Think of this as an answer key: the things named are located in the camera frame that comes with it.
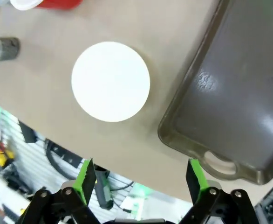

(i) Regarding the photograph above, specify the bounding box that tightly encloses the dark grey tray with handles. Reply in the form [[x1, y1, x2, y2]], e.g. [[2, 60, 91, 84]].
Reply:
[[157, 0, 273, 186]]

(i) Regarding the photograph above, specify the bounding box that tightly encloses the black grey plug handle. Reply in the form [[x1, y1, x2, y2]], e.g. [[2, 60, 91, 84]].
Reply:
[[96, 170, 114, 210]]

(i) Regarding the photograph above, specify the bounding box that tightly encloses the dark printed drink can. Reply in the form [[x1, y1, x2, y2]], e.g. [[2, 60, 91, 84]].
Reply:
[[0, 37, 20, 63]]

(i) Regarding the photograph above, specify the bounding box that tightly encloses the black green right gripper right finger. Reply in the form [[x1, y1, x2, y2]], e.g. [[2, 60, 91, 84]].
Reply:
[[180, 159, 256, 224]]

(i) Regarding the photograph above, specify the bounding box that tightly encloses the black coiled cable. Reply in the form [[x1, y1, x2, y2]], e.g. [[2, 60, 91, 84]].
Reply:
[[45, 140, 81, 178]]

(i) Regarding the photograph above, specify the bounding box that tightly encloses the white round plate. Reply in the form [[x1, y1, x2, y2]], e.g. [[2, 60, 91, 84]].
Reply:
[[71, 41, 150, 122]]

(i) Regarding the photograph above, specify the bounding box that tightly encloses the red plastic cup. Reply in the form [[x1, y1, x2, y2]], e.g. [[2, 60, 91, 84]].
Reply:
[[9, 0, 83, 11]]

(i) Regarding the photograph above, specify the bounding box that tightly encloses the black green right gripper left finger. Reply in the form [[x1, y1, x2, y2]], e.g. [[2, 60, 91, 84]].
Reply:
[[22, 158, 97, 224]]

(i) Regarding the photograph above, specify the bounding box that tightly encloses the yellow emergency stop box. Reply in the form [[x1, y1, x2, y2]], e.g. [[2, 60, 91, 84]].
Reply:
[[0, 149, 14, 168]]

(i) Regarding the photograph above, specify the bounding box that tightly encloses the black mounting bracket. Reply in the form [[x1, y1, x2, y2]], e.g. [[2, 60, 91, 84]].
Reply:
[[19, 121, 38, 143]]

